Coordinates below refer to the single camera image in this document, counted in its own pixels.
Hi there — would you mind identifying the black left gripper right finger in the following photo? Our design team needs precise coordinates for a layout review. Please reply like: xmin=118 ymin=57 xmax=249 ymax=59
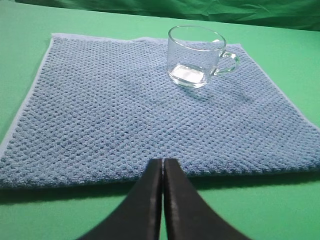
xmin=163 ymin=158 xmax=249 ymax=240

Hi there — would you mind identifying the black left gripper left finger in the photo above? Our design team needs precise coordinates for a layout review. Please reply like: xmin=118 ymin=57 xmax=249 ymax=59
xmin=79 ymin=159 xmax=163 ymax=240

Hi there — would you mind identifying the transparent glass cup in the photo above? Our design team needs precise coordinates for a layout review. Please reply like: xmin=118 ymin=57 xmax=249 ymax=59
xmin=166 ymin=25 xmax=240 ymax=89

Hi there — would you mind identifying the blue textured towel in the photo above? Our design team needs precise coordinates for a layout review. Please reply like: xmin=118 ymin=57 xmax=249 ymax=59
xmin=0 ymin=33 xmax=320 ymax=188

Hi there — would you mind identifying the dark green backdrop cloth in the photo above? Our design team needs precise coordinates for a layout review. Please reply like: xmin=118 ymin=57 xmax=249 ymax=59
xmin=24 ymin=0 xmax=320 ymax=32

